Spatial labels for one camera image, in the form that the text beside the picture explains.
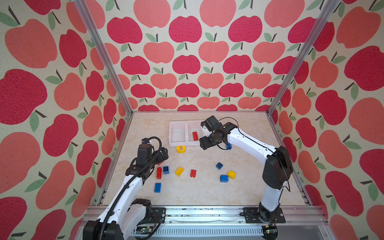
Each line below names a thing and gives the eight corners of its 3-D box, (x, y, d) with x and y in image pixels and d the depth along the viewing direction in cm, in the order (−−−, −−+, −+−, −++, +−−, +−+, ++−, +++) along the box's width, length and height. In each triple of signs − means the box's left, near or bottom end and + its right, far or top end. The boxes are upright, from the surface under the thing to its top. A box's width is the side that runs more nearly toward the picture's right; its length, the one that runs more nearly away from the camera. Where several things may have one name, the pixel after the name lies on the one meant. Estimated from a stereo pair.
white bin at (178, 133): (168, 147, 103) (167, 140, 96) (170, 128, 114) (169, 121, 107) (187, 147, 103) (186, 140, 96) (187, 128, 114) (187, 121, 108)
